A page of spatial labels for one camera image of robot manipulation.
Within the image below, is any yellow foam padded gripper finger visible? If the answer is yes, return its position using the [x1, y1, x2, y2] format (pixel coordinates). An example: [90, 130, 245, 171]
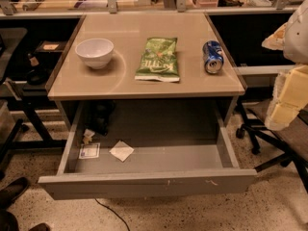
[265, 64, 308, 131]

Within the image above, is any grey top drawer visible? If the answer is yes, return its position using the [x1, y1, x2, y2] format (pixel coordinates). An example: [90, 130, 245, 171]
[38, 99, 256, 199]

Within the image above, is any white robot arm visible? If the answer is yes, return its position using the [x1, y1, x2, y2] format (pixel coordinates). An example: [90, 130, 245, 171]
[262, 1, 308, 131]

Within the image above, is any grey drawer cabinet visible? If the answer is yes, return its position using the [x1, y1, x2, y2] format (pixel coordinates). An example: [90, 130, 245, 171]
[45, 13, 248, 130]

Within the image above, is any black object in drawer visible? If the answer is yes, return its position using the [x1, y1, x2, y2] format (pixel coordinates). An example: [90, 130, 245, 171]
[88, 100, 116, 136]

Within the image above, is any black office chair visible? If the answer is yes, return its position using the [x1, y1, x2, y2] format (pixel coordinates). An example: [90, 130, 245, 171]
[236, 99, 308, 192]

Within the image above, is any blue soda can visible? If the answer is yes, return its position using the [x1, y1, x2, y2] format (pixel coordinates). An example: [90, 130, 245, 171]
[202, 40, 224, 74]

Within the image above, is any green chip bag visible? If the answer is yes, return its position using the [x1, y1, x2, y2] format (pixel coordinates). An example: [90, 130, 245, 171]
[135, 38, 180, 83]

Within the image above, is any white folded paper packet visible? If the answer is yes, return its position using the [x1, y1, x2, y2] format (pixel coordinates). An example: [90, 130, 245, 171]
[110, 141, 134, 162]

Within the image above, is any white ceramic bowl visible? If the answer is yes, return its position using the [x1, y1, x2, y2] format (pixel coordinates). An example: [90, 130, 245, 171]
[75, 38, 114, 69]

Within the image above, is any small crumpled white wrapper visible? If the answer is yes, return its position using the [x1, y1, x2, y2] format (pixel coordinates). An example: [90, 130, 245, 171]
[83, 129, 94, 144]

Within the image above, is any white square label card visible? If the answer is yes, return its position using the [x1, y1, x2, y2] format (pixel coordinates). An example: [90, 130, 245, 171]
[79, 143, 100, 159]

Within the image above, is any black side table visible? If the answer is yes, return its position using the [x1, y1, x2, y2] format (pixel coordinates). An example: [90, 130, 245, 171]
[0, 27, 70, 166]

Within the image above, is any black shoe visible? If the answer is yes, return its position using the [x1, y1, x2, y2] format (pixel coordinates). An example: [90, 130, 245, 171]
[0, 177, 29, 209]

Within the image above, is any black floor cable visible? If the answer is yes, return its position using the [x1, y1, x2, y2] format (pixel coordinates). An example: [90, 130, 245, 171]
[94, 198, 132, 231]

